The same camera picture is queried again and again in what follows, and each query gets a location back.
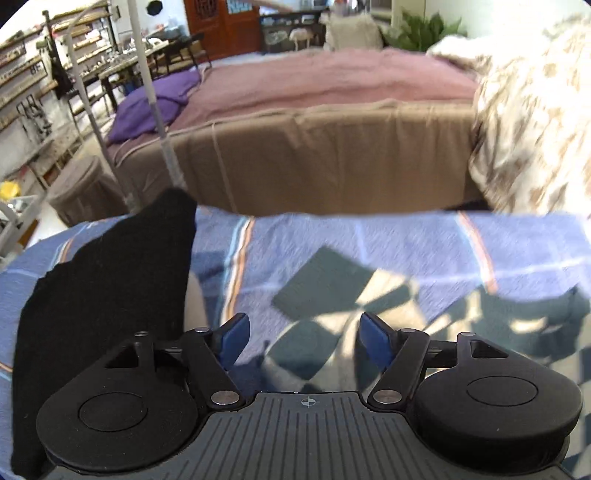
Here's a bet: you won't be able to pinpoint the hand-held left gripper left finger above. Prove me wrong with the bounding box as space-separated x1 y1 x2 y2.
105 313 251 411

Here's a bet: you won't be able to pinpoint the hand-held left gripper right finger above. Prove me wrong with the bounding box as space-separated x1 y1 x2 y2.
359 311 509 411

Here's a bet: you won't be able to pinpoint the dark checkered shorts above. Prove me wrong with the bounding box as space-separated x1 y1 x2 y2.
185 244 591 398

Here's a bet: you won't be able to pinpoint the blue striped blanket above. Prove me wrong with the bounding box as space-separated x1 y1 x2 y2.
0 210 591 480

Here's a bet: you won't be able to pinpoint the black cloth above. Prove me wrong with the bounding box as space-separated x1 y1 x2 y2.
11 187 199 478

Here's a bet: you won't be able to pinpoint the round brown covered stool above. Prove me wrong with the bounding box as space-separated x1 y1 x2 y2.
47 155 129 228

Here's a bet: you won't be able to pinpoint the purple cloth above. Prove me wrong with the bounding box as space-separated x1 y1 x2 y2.
107 71 202 144

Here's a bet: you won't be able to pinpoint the white stand pole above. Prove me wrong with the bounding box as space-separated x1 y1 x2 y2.
127 0 186 191
67 7 134 213

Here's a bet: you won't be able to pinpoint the pink bedspread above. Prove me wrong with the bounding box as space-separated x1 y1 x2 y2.
113 48 481 155

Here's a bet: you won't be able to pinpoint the floral beige duvet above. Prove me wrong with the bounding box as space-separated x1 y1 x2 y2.
425 14 591 217

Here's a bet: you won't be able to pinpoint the dark wooden table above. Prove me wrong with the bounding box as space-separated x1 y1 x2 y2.
98 34 214 117

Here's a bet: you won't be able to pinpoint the white cushion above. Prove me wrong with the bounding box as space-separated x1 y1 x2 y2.
322 13 385 52

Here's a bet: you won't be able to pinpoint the dark low shelf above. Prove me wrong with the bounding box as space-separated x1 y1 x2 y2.
260 11 329 55

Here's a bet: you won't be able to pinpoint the red wooden cabinet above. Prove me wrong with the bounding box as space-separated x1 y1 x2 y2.
184 0 262 62

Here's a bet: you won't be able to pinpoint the green potted plant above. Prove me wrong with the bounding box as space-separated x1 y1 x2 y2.
385 10 468 52

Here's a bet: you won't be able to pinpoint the hanging black coat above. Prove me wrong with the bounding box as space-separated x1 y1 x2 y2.
45 38 74 99

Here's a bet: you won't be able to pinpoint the white cart frame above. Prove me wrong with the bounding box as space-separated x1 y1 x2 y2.
0 194 48 260

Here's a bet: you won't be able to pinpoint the wall shelves with small goods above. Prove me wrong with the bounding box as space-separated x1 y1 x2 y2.
0 0 117 185

